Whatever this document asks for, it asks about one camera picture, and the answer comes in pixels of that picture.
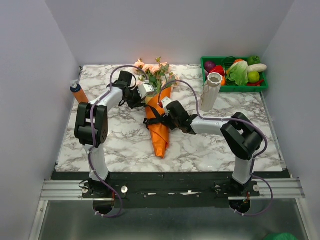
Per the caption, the green lime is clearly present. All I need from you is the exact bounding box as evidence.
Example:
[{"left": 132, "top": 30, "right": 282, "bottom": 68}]
[{"left": 247, "top": 71, "right": 260, "bottom": 84}]

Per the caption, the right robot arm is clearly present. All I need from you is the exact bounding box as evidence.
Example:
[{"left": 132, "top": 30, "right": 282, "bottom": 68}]
[{"left": 159, "top": 97, "right": 265, "bottom": 196}]

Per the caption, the red chili pepper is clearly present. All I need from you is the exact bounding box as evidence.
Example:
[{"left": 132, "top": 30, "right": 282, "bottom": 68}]
[{"left": 247, "top": 79, "right": 265, "bottom": 87}]

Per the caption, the green lettuce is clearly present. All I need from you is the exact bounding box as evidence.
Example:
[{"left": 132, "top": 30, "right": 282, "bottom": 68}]
[{"left": 226, "top": 60, "right": 249, "bottom": 86}]

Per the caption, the orange bottle blue cap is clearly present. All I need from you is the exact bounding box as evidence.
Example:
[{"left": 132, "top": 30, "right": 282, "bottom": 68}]
[{"left": 70, "top": 82, "right": 89, "bottom": 104}]

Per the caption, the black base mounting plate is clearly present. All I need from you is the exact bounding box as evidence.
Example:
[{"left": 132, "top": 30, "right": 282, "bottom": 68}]
[{"left": 51, "top": 171, "right": 292, "bottom": 215}]

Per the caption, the red bell pepper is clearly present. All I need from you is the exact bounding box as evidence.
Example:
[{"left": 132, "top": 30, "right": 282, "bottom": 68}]
[{"left": 210, "top": 65, "right": 225, "bottom": 77}]

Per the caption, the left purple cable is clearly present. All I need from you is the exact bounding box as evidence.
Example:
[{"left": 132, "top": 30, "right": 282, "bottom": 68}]
[{"left": 87, "top": 64, "right": 151, "bottom": 218}]

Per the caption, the green plastic crate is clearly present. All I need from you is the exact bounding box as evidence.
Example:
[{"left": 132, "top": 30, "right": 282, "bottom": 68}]
[{"left": 200, "top": 56, "right": 269, "bottom": 93}]

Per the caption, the white radish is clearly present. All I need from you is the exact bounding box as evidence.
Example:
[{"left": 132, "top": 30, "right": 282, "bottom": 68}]
[{"left": 247, "top": 63, "right": 267, "bottom": 73}]

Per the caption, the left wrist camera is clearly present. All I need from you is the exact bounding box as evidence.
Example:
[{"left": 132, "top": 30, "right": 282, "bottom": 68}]
[{"left": 137, "top": 83, "right": 155, "bottom": 99}]

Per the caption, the pink flower bouquet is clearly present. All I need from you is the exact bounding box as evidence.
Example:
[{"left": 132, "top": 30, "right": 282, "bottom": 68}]
[{"left": 133, "top": 57, "right": 179, "bottom": 96}]

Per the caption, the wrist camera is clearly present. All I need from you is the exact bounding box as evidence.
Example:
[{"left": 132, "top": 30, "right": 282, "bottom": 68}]
[
  {"left": 137, "top": 83, "right": 155, "bottom": 99},
  {"left": 159, "top": 97, "right": 172, "bottom": 109}
]

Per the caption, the orange fruit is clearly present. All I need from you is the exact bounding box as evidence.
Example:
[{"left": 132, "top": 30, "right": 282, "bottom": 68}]
[
  {"left": 220, "top": 76, "right": 226, "bottom": 86},
  {"left": 233, "top": 58, "right": 244, "bottom": 64}
]

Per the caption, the green cloth object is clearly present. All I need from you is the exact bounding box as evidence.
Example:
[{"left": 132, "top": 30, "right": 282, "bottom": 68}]
[{"left": 263, "top": 232, "right": 298, "bottom": 240}]

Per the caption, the purple onion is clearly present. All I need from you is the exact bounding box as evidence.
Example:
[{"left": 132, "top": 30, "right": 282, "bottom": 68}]
[{"left": 204, "top": 60, "right": 216, "bottom": 73}]

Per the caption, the aluminium rail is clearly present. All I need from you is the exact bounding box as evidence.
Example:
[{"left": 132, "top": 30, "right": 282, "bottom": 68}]
[{"left": 40, "top": 178, "right": 306, "bottom": 201}]

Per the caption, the orange paper flower wrap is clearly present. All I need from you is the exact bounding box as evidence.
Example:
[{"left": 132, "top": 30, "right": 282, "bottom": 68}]
[{"left": 145, "top": 87, "right": 172, "bottom": 159}]

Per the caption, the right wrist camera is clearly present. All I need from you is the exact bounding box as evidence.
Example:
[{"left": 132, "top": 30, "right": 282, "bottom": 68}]
[{"left": 159, "top": 97, "right": 172, "bottom": 109}]

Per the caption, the black ribbon gold lettering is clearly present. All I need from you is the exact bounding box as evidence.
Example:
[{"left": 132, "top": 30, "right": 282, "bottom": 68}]
[{"left": 143, "top": 104, "right": 163, "bottom": 129}]

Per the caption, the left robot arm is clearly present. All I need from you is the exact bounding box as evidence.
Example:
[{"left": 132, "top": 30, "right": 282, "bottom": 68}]
[{"left": 74, "top": 70, "right": 155, "bottom": 198}]

